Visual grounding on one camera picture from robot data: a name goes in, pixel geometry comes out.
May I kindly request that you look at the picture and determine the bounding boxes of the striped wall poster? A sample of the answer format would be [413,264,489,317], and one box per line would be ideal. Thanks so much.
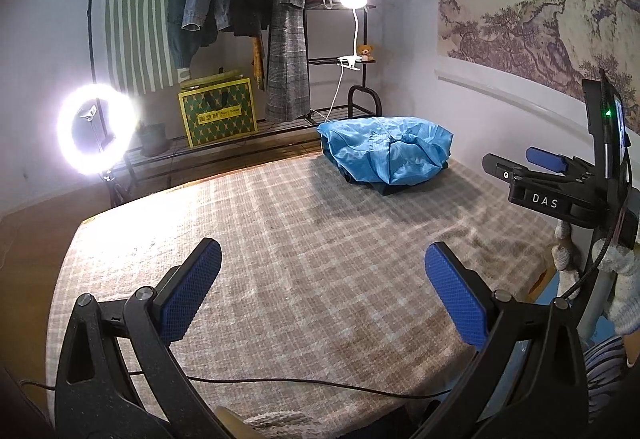
[102,0,192,96]

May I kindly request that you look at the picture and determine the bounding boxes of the black cable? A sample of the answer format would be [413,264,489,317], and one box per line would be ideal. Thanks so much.
[19,370,453,401]

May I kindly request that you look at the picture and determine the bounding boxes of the beige plaid blanket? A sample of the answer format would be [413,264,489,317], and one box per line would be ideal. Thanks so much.
[45,153,567,426]

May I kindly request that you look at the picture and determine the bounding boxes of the person's striped clothing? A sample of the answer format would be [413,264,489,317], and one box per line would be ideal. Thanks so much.
[581,333,640,421]

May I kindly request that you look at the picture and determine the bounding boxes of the dark pot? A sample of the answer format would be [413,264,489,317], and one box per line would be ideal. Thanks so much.
[135,122,169,158]

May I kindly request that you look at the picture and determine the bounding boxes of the ring light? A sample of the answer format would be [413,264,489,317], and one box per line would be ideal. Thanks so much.
[56,82,139,178]

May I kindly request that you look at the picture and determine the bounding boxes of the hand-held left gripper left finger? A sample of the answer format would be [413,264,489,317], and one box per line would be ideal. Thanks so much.
[54,238,236,439]

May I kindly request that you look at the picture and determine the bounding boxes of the blue jacket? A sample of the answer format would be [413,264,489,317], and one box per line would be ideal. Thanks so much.
[317,115,454,188]

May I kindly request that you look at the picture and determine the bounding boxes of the person's right hand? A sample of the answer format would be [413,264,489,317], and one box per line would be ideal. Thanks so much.
[552,221,640,336]

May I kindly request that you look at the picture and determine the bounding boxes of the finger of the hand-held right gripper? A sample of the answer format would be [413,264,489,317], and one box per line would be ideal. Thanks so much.
[525,146,596,175]
[482,154,597,188]

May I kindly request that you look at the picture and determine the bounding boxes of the dark blue folded clothes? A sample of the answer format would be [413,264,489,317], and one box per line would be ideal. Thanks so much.
[322,146,452,196]

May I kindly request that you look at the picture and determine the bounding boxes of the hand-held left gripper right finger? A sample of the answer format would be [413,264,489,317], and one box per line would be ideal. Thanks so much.
[412,241,591,439]

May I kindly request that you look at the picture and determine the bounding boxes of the yellow scarf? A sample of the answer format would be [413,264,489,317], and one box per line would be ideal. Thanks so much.
[251,35,266,93]

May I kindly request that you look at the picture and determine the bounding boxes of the grey plaid coat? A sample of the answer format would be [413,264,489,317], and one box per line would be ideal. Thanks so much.
[264,0,312,123]

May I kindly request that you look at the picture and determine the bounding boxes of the white lamp cable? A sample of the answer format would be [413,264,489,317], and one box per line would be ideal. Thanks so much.
[309,66,347,125]

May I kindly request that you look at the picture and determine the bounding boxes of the black arched metal frame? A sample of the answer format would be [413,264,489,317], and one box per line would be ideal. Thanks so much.
[347,85,384,121]

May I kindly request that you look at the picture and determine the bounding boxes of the yellow and green box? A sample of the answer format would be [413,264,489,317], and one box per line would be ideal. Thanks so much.
[178,71,259,149]

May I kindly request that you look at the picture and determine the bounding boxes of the black tripod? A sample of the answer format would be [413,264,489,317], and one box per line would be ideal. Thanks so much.
[99,170,132,208]

